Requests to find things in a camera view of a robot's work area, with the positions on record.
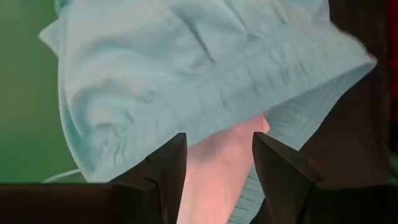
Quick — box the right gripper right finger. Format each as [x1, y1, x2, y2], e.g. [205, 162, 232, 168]
[251, 131, 398, 224]

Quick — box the green table mat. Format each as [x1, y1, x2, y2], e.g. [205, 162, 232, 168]
[0, 0, 87, 184]

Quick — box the red plastic laundry bin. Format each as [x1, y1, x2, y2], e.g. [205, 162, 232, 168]
[387, 0, 398, 108]

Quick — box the teal garment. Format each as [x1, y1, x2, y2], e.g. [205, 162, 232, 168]
[37, 0, 379, 224]

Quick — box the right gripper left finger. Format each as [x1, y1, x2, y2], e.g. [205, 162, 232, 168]
[0, 133, 188, 224]

